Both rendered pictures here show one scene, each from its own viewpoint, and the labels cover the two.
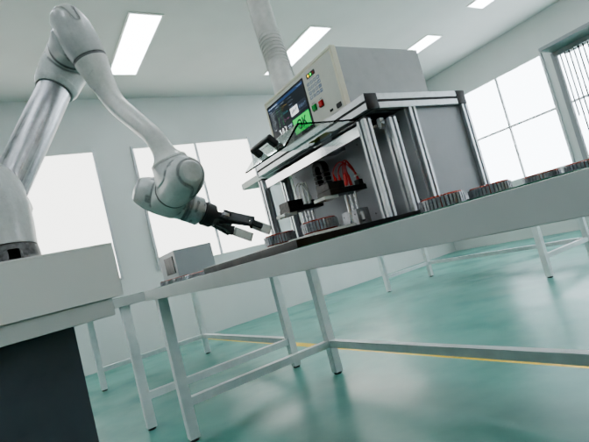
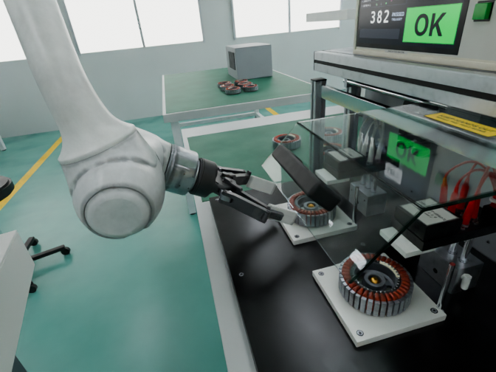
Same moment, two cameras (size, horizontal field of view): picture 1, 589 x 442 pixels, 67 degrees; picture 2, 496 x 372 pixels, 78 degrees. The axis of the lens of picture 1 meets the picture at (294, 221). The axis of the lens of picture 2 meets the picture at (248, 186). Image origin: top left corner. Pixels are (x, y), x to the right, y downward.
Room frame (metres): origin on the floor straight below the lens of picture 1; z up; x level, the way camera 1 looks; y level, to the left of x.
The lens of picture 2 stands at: (0.92, -0.02, 1.19)
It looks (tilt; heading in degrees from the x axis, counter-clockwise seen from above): 28 degrees down; 21
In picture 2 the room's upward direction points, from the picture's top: 5 degrees counter-clockwise
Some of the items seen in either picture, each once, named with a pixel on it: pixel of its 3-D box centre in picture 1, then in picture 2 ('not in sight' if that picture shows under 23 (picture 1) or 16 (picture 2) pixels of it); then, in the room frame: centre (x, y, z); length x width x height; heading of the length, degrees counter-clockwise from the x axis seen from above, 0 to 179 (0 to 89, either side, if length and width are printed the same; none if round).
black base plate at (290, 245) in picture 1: (306, 244); (343, 253); (1.44, -0.02, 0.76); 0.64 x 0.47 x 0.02; 33
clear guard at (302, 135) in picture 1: (308, 146); (421, 159); (1.30, -0.10, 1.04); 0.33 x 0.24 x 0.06; 123
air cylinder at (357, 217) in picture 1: (356, 217); (448, 263); (1.41, -0.19, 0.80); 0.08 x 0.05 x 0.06; 33
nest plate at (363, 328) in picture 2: (322, 233); (372, 293); (1.33, -0.07, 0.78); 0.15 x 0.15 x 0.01; 33
